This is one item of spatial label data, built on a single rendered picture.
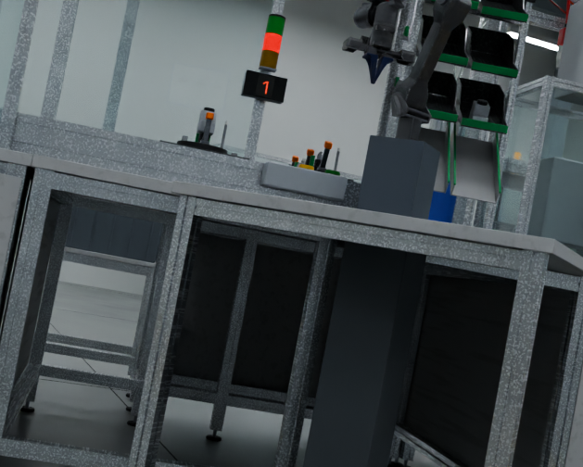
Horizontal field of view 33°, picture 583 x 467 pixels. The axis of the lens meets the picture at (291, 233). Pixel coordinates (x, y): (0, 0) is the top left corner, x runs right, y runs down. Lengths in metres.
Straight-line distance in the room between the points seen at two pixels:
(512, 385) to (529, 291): 0.19
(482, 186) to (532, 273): 0.81
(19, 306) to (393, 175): 0.95
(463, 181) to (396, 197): 0.49
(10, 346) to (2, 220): 0.30
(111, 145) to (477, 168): 1.05
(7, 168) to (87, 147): 0.20
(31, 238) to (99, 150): 0.28
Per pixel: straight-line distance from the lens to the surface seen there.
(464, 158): 2.87
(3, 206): 2.43
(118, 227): 4.50
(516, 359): 2.02
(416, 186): 2.32
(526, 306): 2.01
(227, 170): 2.49
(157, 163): 2.48
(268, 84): 2.81
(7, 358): 2.44
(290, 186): 2.44
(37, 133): 2.50
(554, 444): 2.72
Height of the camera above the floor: 0.70
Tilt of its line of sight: 2 degrees up
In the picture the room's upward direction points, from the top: 11 degrees clockwise
